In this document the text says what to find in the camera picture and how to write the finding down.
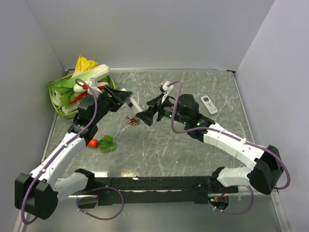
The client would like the green leafy vegetable toy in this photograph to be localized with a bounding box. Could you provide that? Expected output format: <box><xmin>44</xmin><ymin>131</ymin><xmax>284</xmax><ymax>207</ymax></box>
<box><xmin>49</xmin><ymin>77</ymin><xmax>77</xmax><ymax>107</ymax></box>

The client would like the green plastic basket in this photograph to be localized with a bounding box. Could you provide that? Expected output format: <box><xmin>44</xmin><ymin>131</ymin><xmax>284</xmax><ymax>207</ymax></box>
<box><xmin>49</xmin><ymin>73</ymin><xmax>116</xmax><ymax>119</ymax></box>

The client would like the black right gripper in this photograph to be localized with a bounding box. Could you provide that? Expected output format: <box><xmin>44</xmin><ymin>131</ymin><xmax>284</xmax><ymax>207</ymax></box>
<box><xmin>136</xmin><ymin>93</ymin><xmax>189</xmax><ymax>126</ymax></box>

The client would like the white air conditioner remote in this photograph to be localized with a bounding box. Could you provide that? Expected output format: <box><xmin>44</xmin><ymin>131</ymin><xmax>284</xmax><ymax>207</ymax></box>
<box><xmin>200</xmin><ymin>95</ymin><xmax>218</xmax><ymax>115</ymax></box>

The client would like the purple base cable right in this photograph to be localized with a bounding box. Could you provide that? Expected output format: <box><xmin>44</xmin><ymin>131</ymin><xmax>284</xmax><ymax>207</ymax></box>
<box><xmin>209</xmin><ymin>186</ymin><xmax>255</xmax><ymax>216</ymax></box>

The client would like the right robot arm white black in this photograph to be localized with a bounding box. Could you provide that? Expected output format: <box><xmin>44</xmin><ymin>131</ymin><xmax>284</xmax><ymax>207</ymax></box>
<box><xmin>137</xmin><ymin>94</ymin><xmax>283</xmax><ymax>195</ymax></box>

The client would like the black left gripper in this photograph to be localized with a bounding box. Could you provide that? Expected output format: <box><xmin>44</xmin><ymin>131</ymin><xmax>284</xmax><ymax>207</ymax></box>
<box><xmin>92</xmin><ymin>85</ymin><xmax>132</xmax><ymax>124</ymax></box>

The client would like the white radish toy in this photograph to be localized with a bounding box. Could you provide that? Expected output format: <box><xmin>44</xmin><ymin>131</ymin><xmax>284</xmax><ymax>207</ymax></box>
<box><xmin>73</xmin><ymin>80</ymin><xmax>90</xmax><ymax>93</ymax></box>

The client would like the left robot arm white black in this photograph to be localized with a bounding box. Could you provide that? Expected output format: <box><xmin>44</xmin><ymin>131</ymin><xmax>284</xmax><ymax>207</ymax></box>
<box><xmin>14</xmin><ymin>87</ymin><xmax>132</xmax><ymax>219</ymax></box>

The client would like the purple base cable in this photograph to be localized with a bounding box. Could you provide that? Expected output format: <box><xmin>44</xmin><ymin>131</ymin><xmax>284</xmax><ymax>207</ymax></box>
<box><xmin>209</xmin><ymin>186</ymin><xmax>255</xmax><ymax>216</ymax></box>
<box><xmin>76</xmin><ymin>186</ymin><xmax>125</xmax><ymax>220</ymax></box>

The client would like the aluminium frame rail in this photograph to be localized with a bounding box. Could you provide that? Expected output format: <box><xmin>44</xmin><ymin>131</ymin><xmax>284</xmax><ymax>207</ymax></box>
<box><xmin>13</xmin><ymin>112</ymin><xmax>57</xmax><ymax>232</ymax></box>

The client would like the napa cabbage toy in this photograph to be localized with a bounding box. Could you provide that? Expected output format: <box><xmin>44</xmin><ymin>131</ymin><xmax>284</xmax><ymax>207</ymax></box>
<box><xmin>71</xmin><ymin>55</ymin><xmax>110</xmax><ymax>81</ymax></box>

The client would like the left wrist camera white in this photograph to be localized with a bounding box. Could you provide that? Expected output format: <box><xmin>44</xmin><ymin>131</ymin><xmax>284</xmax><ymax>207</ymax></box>
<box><xmin>87</xmin><ymin>78</ymin><xmax>102</xmax><ymax>95</ymax></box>

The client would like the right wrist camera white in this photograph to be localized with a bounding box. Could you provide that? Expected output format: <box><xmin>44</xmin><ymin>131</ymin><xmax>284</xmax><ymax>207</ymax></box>
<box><xmin>160</xmin><ymin>81</ymin><xmax>174</xmax><ymax>103</ymax></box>

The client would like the red chili pepper toy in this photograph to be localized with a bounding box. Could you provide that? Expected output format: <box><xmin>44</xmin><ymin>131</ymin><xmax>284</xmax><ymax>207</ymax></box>
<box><xmin>70</xmin><ymin>82</ymin><xmax>109</xmax><ymax>103</ymax></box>

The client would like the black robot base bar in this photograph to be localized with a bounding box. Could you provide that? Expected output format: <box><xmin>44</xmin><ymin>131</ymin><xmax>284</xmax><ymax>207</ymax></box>
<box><xmin>70</xmin><ymin>169</ymin><xmax>239</xmax><ymax>207</ymax></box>

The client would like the orange carrot toy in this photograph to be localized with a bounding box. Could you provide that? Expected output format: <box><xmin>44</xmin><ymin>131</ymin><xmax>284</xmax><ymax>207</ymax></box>
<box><xmin>86</xmin><ymin>134</ymin><xmax>117</xmax><ymax>154</ymax></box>

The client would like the pile of colourful batteries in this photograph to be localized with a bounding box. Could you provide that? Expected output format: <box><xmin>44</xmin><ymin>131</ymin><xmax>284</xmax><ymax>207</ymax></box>
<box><xmin>126</xmin><ymin>116</ymin><xmax>140</xmax><ymax>126</ymax></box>

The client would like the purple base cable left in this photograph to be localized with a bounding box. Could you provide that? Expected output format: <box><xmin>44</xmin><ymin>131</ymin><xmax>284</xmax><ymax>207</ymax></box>
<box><xmin>76</xmin><ymin>186</ymin><xmax>125</xmax><ymax>220</ymax></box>

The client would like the red white remote control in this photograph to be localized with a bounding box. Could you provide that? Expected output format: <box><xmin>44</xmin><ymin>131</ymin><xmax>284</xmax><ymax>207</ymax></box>
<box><xmin>123</xmin><ymin>95</ymin><xmax>143</xmax><ymax>115</ymax></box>

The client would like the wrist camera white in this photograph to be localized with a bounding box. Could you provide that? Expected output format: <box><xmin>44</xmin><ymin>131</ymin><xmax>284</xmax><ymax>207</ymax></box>
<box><xmin>160</xmin><ymin>81</ymin><xmax>174</xmax><ymax>103</ymax></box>
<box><xmin>87</xmin><ymin>78</ymin><xmax>102</xmax><ymax>95</ymax></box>

